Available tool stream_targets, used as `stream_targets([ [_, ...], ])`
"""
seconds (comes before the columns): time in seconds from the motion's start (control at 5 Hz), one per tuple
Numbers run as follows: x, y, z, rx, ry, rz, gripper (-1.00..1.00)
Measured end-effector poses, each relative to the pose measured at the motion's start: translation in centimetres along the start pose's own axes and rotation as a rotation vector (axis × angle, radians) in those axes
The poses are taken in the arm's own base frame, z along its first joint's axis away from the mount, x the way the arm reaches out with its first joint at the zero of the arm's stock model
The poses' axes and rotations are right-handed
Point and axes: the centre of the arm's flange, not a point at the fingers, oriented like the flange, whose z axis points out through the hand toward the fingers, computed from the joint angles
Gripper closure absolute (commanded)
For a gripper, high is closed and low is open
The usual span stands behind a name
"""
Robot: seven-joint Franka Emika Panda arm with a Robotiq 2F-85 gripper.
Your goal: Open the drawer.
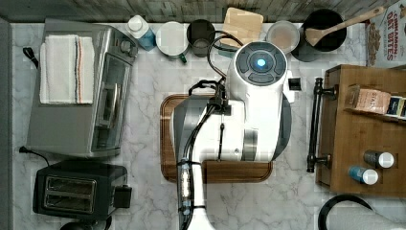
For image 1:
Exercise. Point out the dark tea box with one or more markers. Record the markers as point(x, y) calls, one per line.
point(396, 107)

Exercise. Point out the wooden tray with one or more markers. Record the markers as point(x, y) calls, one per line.
point(213, 172)

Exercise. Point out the jar with wooden lid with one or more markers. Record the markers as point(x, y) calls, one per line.
point(243, 25)

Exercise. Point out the cinnamon oat bites box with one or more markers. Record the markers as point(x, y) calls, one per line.
point(386, 38)

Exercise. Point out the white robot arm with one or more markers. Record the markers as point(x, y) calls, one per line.
point(248, 118)

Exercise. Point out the grey spice shaker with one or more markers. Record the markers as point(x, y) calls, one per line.
point(379, 159)

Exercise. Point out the wooden spoon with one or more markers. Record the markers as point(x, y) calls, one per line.
point(313, 36)

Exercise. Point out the silver toaster oven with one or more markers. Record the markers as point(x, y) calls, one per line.
point(87, 130)

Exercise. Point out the black two-slot toaster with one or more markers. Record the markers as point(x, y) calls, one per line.
point(81, 189)

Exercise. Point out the dark glass cup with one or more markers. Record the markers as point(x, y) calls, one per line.
point(200, 34)

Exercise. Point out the black drawer handle bar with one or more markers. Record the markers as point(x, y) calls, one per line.
point(318, 93)

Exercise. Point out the blue bottle white cap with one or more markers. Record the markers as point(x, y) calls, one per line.
point(140, 30)

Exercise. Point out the white striped towel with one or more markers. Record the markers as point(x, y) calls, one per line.
point(66, 70)

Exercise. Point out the pink snack packet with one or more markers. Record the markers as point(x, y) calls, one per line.
point(368, 100)

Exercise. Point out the glass jar with powder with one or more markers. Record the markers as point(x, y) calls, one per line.
point(283, 34)

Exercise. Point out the black utensil pot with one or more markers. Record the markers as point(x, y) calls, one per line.
point(320, 20)

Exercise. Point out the blue spice shaker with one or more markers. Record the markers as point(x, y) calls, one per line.
point(363, 175)

